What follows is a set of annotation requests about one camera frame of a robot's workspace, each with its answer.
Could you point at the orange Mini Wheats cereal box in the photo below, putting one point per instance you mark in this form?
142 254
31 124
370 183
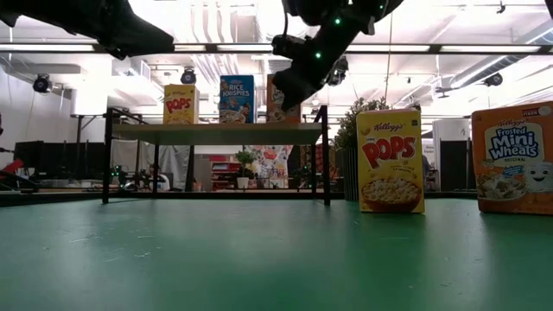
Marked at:
285 116
514 157

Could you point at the blue Rice Krispies cereal box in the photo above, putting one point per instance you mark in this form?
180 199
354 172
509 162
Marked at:
237 99

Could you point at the yellow Corn Pops cereal box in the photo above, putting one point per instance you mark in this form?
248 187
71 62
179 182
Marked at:
391 160
180 103

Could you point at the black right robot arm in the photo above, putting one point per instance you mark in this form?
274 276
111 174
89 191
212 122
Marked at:
345 10

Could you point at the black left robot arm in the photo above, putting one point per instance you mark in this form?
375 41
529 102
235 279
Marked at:
86 21

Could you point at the red storage shelf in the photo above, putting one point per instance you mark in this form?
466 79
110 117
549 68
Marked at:
224 168

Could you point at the black ceiling spotlight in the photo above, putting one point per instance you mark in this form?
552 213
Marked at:
493 79
188 77
42 83
340 71

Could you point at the green potted plant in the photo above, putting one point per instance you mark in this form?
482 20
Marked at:
347 129

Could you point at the flower patterned cloth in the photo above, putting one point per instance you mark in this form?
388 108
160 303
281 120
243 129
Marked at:
270 166

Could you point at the small plant in white pot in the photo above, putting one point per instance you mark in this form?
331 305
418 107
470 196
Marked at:
243 181

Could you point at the white hanging cloth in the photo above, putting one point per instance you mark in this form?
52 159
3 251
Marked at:
173 160

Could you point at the green table mat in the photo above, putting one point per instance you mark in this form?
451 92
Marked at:
259 259

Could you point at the white hanging box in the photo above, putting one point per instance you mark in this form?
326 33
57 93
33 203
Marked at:
88 101

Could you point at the black partition panel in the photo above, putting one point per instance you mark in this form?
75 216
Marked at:
56 157

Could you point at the red bar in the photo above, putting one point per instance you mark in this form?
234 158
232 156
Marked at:
13 166

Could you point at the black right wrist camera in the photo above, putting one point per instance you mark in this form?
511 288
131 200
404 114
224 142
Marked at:
288 46

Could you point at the wooden shelf with black frame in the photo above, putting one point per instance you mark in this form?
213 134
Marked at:
216 134

